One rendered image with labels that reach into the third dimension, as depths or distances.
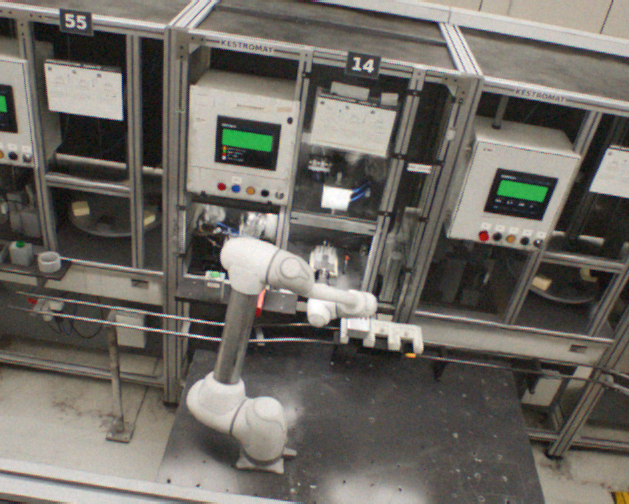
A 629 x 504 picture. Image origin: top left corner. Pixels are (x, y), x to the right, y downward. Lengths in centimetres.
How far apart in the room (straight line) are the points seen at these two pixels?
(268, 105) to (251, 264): 65
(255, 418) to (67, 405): 155
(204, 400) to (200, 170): 91
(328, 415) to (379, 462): 29
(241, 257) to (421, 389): 117
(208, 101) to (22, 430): 199
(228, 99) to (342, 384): 132
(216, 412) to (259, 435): 18
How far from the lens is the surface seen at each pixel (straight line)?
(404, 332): 281
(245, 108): 239
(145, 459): 331
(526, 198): 258
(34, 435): 349
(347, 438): 259
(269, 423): 226
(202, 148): 250
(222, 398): 231
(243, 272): 209
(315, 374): 280
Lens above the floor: 269
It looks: 35 degrees down
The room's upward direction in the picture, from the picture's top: 10 degrees clockwise
